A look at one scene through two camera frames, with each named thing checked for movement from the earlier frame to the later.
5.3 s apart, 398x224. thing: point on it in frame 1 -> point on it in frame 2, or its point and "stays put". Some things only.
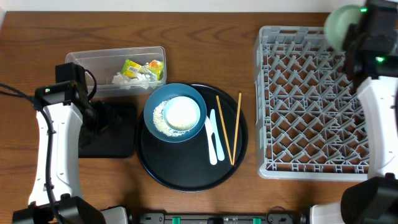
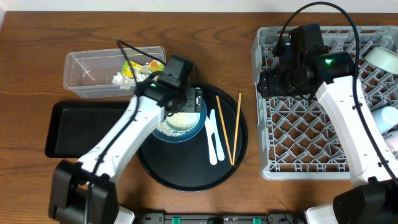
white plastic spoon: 213,158 stays put
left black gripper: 104,118 -> 193,101
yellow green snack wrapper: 131,70 stays put
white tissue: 126,83 stays put
